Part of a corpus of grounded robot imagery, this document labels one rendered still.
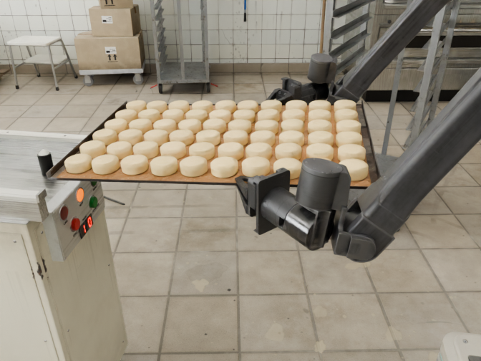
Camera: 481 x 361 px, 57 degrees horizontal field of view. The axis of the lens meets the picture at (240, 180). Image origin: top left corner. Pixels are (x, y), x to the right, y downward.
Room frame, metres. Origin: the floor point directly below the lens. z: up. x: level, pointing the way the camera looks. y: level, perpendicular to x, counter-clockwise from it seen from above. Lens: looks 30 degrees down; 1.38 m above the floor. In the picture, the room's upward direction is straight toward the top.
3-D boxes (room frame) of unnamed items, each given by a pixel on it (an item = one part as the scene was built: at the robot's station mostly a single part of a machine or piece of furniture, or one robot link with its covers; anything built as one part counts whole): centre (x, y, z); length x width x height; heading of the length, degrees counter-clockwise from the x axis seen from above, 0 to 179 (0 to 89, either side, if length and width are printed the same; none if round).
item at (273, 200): (0.59, -0.07, 1.00); 0.07 x 0.07 x 0.10; 36
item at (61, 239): (0.94, 0.41, 0.77); 0.24 x 0.04 x 0.14; 171
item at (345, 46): (2.33, -0.57, 0.87); 0.64 x 0.03 x 0.03; 151
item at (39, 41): (4.45, 1.96, 0.23); 0.45 x 0.45 x 0.46; 83
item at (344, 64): (2.33, -0.57, 0.78); 0.64 x 0.03 x 0.03; 151
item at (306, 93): (1.12, -0.15, 1.00); 0.07 x 0.07 x 0.10; 36
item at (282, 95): (1.08, -0.09, 0.99); 0.09 x 0.07 x 0.07; 126
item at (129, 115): (1.01, 0.27, 0.99); 0.05 x 0.05 x 0.02
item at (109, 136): (0.89, 0.29, 0.99); 0.05 x 0.05 x 0.02
